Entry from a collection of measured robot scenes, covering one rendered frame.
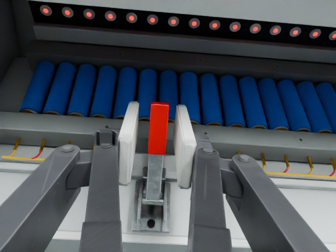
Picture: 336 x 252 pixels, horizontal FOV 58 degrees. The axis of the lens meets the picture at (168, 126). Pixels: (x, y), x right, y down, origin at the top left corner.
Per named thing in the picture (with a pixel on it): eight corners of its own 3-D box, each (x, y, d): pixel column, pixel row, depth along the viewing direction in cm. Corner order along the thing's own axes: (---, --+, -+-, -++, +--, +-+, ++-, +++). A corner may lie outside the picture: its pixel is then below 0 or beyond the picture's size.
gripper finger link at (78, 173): (113, 192, 15) (53, 189, 15) (123, 148, 20) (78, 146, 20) (113, 166, 15) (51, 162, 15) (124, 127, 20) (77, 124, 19)
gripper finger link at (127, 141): (129, 187, 17) (116, 186, 17) (137, 137, 24) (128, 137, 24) (131, 139, 16) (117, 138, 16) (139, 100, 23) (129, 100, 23)
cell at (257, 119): (252, 89, 32) (264, 138, 28) (235, 88, 32) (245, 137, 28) (257, 76, 31) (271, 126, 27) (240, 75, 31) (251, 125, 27)
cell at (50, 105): (78, 76, 31) (65, 125, 27) (60, 75, 31) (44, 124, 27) (75, 62, 30) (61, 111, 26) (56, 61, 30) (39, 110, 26)
